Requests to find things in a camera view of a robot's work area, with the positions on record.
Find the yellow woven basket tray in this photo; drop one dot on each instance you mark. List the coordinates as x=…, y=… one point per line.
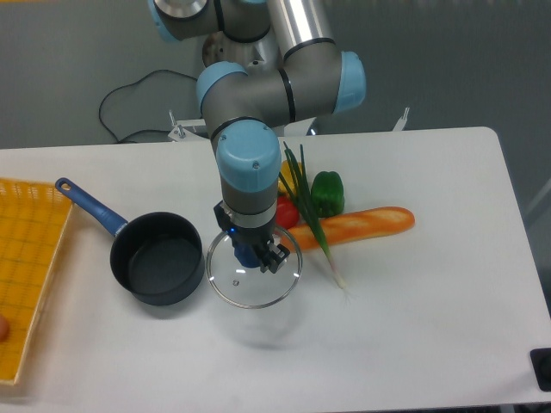
x=34, y=216

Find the black device at table edge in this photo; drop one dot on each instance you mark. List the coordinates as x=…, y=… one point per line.
x=541, y=362

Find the red bell pepper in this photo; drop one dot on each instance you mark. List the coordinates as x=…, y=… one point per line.
x=287, y=214

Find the glass lid blue knob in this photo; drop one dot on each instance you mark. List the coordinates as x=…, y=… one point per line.
x=232, y=275

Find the yellow bell pepper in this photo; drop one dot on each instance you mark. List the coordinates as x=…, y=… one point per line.
x=287, y=176

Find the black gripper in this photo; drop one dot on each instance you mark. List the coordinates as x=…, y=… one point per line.
x=256, y=232

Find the baguette bread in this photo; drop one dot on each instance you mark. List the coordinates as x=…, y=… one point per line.
x=378, y=222

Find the green bell pepper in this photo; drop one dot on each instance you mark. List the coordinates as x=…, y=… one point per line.
x=327, y=193

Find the dark saucepan blue handle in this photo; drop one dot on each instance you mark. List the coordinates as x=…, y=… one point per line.
x=157, y=257

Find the white table clamp bracket right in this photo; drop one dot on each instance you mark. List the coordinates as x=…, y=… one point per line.
x=400, y=124

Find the green spring onion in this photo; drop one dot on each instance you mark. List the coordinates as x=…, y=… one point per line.
x=300, y=194

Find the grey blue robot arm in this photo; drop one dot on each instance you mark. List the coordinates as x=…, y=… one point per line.
x=242, y=105

